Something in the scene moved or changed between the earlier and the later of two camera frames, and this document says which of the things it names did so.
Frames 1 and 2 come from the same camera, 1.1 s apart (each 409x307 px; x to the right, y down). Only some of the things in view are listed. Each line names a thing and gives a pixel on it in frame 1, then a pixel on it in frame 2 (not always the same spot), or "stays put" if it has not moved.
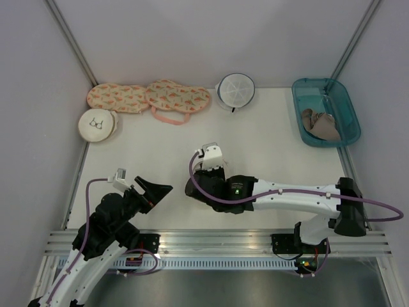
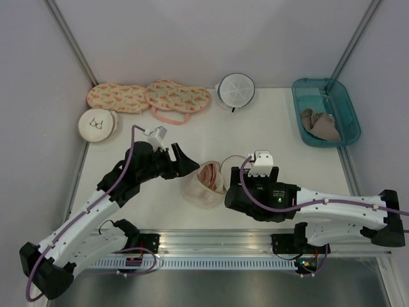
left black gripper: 153,194 -> 183,165
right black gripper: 219,170 -> 266,180
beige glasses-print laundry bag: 98,125 stays put
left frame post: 60,22 stays put
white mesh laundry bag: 234,90 stays put
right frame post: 345,57 stays put
